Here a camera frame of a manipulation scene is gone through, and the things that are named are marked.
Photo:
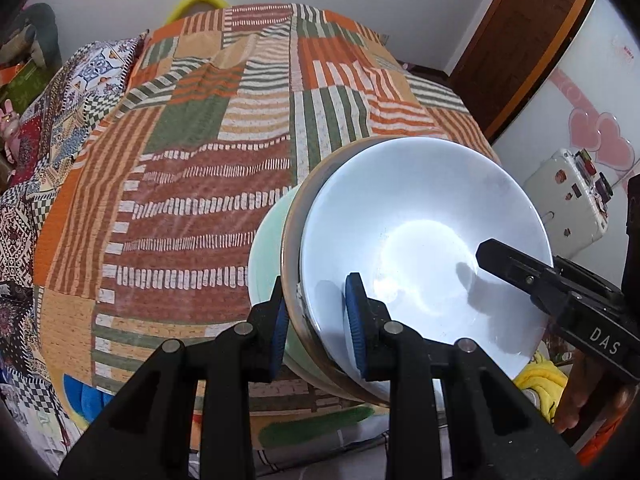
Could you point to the striped orange green blanket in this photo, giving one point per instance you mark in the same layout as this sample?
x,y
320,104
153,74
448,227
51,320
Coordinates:
x,y
200,185

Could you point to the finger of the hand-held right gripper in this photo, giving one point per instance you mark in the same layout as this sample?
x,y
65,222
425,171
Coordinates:
x,y
520,275

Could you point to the white sliding wardrobe door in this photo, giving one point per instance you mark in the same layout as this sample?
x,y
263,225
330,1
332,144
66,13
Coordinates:
x,y
600,75

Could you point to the person's right hand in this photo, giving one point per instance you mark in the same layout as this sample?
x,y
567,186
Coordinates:
x,y
580,390

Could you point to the patterned blue white quilt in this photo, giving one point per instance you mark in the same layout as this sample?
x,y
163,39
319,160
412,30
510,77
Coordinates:
x,y
55,125

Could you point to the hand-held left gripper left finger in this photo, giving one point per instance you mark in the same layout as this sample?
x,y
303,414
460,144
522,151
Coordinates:
x,y
279,330

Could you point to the yellow plush cloth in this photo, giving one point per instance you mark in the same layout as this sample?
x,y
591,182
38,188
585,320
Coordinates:
x,y
542,390

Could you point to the green cardboard box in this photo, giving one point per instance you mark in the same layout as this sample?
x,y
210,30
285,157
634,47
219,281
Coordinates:
x,y
25,90

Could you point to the grey plush toy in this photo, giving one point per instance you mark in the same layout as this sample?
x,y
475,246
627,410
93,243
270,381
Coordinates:
x,y
40,30

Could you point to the white bowl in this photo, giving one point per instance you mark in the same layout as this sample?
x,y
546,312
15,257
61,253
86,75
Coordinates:
x,y
425,210

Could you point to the pink heart sticker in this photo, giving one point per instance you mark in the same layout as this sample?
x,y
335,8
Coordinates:
x,y
585,127
617,142

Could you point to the wooden door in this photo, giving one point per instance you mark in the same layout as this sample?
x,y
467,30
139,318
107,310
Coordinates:
x,y
525,35

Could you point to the pink bowl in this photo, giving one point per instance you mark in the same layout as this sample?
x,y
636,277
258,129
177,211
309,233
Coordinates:
x,y
291,270

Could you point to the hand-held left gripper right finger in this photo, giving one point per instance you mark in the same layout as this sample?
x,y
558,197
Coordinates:
x,y
356,330

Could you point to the light green bowl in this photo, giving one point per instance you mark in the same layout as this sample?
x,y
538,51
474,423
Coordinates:
x,y
265,260

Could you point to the pink plush toy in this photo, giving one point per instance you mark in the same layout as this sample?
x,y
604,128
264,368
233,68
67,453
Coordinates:
x,y
10,130

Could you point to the white suitcase with stickers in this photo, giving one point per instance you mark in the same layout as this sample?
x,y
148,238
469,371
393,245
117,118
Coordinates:
x,y
560,200

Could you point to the orange cloth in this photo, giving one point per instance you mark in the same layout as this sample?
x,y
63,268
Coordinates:
x,y
607,440

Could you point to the dark bag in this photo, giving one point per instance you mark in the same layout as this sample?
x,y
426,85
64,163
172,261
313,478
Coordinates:
x,y
407,66

